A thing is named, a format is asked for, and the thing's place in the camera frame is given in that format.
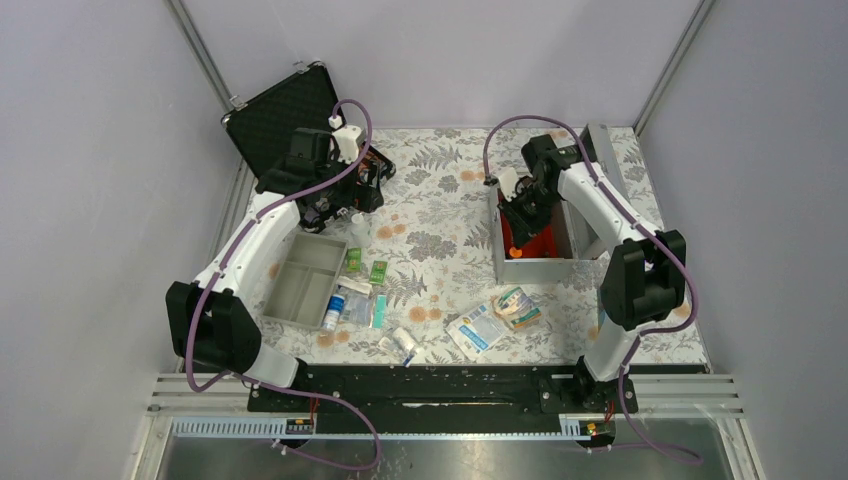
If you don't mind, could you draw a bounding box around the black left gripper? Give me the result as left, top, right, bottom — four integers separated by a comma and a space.
315, 150, 383, 212

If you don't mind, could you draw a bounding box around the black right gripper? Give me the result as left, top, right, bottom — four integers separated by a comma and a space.
498, 183, 562, 251

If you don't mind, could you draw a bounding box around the grey metal box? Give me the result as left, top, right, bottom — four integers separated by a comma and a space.
486, 124, 639, 285

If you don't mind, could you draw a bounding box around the white pill bottle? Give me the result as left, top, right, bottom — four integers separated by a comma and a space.
350, 213, 372, 248

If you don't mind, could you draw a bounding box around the bandage roll packet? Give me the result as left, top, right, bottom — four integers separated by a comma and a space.
492, 287, 542, 330

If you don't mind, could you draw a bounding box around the blue white gauze packet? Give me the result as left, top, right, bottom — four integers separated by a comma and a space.
446, 304, 508, 362

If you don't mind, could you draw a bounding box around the red first aid pouch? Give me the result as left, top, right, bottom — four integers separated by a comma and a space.
500, 216, 516, 260

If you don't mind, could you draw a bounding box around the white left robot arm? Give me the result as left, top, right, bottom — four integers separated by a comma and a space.
166, 125, 372, 411

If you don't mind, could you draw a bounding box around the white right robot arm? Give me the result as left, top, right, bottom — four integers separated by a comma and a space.
497, 135, 686, 412

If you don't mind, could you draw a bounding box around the black poker chip case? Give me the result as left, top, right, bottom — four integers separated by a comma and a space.
221, 62, 360, 233

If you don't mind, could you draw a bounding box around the grey plastic tray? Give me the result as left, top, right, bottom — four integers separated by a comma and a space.
262, 233, 348, 331

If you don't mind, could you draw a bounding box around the green sachet upper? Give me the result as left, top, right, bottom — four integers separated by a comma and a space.
345, 247, 363, 273

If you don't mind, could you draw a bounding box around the green sachet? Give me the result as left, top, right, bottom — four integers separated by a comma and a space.
369, 260, 388, 285
345, 247, 363, 273

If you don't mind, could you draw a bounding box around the green sachet lower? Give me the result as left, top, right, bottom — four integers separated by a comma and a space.
369, 260, 388, 285

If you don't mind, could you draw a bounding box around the floral table mat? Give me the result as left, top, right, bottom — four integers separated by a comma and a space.
259, 127, 709, 365

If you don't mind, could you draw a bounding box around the white blue-label bottle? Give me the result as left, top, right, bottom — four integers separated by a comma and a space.
320, 294, 345, 333

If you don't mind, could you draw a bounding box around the teal strip packet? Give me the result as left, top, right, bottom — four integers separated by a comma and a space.
371, 294, 387, 329

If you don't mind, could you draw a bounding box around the white bandage roll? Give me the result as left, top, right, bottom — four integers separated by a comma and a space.
391, 327, 419, 356

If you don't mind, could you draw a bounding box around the clear syringe packet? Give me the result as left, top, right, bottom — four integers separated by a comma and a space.
377, 336, 423, 368

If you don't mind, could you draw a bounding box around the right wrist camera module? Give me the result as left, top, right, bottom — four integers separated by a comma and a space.
496, 167, 520, 202

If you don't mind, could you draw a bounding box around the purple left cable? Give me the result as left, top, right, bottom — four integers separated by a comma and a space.
184, 99, 386, 472

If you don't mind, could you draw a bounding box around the purple cable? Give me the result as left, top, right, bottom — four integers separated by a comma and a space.
482, 115, 705, 465
184, 99, 386, 472

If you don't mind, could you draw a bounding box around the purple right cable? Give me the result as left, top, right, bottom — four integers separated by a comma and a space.
482, 115, 705, 465

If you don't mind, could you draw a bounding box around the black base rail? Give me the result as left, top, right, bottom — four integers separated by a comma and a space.
247, 364, 639, 435

